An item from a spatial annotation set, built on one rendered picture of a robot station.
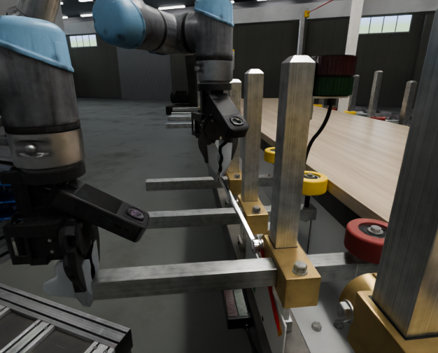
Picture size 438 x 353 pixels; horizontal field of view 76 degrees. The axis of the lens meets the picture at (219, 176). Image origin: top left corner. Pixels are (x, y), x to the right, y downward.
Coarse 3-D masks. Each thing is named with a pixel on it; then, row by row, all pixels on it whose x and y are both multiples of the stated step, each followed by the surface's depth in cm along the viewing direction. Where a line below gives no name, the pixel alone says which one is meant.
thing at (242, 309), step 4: (236, 292) 59; (240, 292) 59; (236, 296) 58; (240, 296) 58; (236, 300) 57; (240, 300) 57; (244, 300) 57; (236, 304) 56; (240, 304) 56; (244, 304) 56; (240, 308) 55; (244, 308) 55; (240, 312) 54; (244, 312) 54; (240, 316) 53
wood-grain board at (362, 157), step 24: (264, 120) 154; (312, 120) 154; (336, 120) 154; (360, 120) 154; (312, 144) 100; (336, 144) 100; (360, 144) 100; (384, 144) 100; (312, 168) 74; (336, 168) 74; (360, 168) 74; (384, 168) 74; (336, 192) 62; (360, 192) 58; (384, 192) 58; (360, 216) 54; (384, 216) 48
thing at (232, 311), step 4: (224, 292) 59; (228, 292) 59; (232, 292) 59; (228, 296) 58; (232, 296) 58; (228, 300) 57; (232, 300) 57; (228, 304) 56; (232, 304) 56; (228, 308) 55; (232, 308) 55; (228, 312) 54; (232, 312) 54; (236, 312) 54; (232, 316) 53; (236, 316) 53
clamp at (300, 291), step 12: (264, 240) 48; (264, 252) 48; (276, 252) 43; (288, 252) 43; (300, 252) 43; (276, 264) 41; (288, 264) 41; (312, 264) 41; (288, 276) 38; (300, 276) 38; (312, 276) 38; (276, 288) 42; (288, 288) 38; (300, 288) 38; (312, 288) 38; (288, 300) 39; (300, 300) 39; (312, 300) 39
